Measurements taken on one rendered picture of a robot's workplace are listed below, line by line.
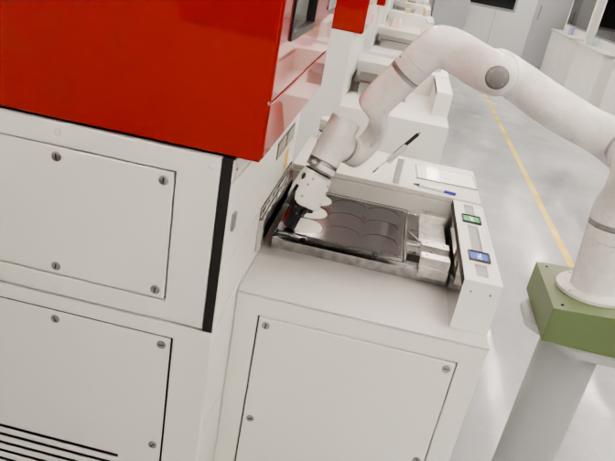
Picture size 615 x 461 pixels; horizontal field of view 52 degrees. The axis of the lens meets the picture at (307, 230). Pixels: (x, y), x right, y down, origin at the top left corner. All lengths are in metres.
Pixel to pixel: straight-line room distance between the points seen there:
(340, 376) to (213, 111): 0.78
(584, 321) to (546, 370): 0.23
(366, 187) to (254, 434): 0.84
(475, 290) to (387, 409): 0.39
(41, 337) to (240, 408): 0.55
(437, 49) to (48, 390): 1.24
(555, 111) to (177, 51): 0.89
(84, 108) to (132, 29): 0.19
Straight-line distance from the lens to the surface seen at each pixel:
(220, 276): 1.32
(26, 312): 1.57
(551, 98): 1.61
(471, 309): 1.59
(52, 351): 1.60
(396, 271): 1.77
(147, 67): 1.23
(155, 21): 1.21
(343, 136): 1.68
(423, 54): 1.60
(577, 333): 1.71
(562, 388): 1.87
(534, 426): 1.95
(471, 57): 1.56
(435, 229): 2.00
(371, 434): 1.75
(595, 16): 12.33
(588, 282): 1.75
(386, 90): 1.62
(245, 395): 1.76
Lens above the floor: 1.62
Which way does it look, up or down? 24 degrees down
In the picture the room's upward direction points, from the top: 11 degrees clockwise
